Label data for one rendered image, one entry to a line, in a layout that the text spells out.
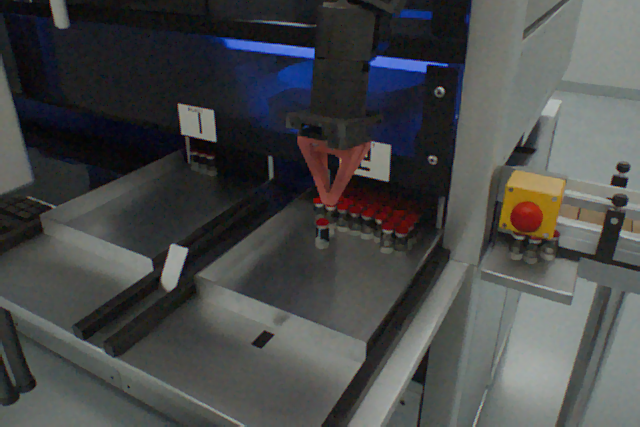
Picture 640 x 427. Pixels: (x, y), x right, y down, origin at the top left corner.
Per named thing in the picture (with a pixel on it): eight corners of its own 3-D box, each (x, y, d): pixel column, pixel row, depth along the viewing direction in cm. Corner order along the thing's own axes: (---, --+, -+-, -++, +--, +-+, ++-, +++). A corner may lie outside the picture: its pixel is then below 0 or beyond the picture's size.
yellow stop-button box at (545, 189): (508, 207, 79) (516, 164, 76) (558, 218, 76) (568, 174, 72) (497, 229, 73) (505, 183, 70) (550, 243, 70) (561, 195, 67)
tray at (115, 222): (183, 163, 114) (181, 148, 112) (282, 189, 102) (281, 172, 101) (44, 233, 87) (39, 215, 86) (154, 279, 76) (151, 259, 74)
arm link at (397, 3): (336, -85, 47) (420, -46, 46) (366, -62, 57) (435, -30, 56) (287, 39, 51) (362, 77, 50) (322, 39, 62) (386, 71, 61)
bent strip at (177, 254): (177, 276, 76) (172, 242, 74) (193, 282, 75) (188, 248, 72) (99, 333, 65) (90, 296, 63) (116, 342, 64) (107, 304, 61)
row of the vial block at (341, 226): (317, 218, 91) (317, 195, 89) (414, 246, 83) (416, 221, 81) (311, 224, 89) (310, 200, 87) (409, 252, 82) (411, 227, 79)
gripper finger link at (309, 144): (374, 200, 59) (384, 118, 56) (347, 217, 53) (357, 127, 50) (322, 187, 62) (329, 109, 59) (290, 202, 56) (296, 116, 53)
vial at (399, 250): (396, 249, 82) (397, 224, 80) (409, 253, 81) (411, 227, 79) (390, 256, 81) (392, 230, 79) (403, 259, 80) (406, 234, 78)
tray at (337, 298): (317, 198, 99) (317, 181, 97) (451, 233, 87) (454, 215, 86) (196, 296, 72) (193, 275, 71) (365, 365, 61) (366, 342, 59)
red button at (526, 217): (512, 219, 72) (517, 193, 71) (542, 226, 71) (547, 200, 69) (506, 231, 69) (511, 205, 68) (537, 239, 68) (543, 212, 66)
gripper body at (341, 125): (382, 129, 57) (390, 61, 55) (341, 143, 48) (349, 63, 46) (330, 120, 60) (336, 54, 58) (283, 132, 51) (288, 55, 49)
